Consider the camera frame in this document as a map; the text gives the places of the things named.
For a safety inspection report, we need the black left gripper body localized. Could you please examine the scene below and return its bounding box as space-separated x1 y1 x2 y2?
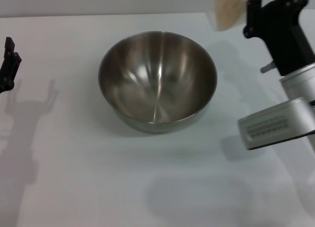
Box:
0 79 15 94

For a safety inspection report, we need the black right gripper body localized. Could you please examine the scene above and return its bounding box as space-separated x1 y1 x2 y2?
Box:
257 0 315 77

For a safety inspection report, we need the white rice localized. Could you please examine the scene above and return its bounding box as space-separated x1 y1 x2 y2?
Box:
213 0 247 31

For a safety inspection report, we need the clear plastic measuring cup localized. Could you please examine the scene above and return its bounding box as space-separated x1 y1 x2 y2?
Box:
207 0 250 32

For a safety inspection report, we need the stainless steel mixing bowl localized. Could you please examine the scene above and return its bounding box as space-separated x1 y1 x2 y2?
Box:
98 30 219 135

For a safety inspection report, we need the grey cable plug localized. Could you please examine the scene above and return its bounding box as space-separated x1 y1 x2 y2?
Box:
260 61 277 74

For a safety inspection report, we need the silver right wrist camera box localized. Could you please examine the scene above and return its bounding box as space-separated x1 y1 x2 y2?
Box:
237 99 315 151

